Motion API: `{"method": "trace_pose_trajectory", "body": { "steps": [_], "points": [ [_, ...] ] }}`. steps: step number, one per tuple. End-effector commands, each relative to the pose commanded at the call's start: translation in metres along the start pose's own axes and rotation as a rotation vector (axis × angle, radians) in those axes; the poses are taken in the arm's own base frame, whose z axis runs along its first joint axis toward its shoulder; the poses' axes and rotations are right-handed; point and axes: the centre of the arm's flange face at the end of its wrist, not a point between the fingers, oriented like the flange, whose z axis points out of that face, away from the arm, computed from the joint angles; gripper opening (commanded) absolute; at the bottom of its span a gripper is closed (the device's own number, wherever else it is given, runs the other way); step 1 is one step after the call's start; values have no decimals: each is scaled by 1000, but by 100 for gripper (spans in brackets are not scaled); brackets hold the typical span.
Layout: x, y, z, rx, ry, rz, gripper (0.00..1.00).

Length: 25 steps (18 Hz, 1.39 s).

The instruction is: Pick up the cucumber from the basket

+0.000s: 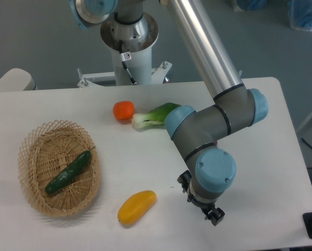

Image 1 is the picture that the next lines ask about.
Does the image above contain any dark green cucumber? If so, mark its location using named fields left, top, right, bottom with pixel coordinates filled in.
left=44, top=147, right=95, bottom=194

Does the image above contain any black floor cable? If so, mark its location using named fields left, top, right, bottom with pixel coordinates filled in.
left=301, top=136, right=312, bottom=154

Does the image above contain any yellow mango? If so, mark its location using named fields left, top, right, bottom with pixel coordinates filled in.
left=117, top=190, right=157, bottom=225

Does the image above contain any white chair back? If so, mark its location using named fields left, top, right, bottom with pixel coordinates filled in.
left=0, top=68, right=38, bottom=93

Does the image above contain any woven wicker basket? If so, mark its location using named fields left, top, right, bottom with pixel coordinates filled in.
left=18, top=120, right=101, bottom=217

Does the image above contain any orange tomato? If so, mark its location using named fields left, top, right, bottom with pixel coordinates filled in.
left=112, top=100, right=135, bottom=120

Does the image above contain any blue plastic bag right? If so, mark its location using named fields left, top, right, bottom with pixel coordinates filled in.
left=287, top=0, right=312, bottom=32

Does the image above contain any blue plastic bag left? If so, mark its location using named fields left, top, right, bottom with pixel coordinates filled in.
left=231, top=0, right=267, bottom=12

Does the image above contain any green bok choy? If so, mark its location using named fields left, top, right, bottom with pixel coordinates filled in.
left=132, top=102, right=181, bottom=130

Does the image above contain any blue plastic bag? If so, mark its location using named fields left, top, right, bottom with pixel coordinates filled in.
left=231, top=0, right=267, bottom=12
left=287, top=0, right=312, bottom=32

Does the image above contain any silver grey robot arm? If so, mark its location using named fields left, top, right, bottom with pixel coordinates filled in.
left=69, top=1, right=268, bottom=225

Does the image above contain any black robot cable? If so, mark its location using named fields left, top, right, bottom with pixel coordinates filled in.
left=118, top=39, right=138, bottom=85

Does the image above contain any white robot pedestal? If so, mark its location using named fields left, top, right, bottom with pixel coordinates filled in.
left=77, top=13, right=172, bottom=88

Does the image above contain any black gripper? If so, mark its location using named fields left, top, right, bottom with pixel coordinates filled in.
left=177, top=170, right=225, bottom=226

